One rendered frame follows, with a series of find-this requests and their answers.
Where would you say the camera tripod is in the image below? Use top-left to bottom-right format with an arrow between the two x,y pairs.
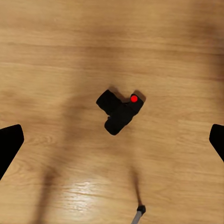
131,206 -> 146,224

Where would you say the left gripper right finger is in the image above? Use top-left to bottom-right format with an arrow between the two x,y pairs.
209,124 -> 224,162

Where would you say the digital camera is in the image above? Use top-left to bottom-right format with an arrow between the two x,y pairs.
96,90 -> 144,135

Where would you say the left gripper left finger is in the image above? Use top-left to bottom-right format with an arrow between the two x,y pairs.
0,124 -> 24,180

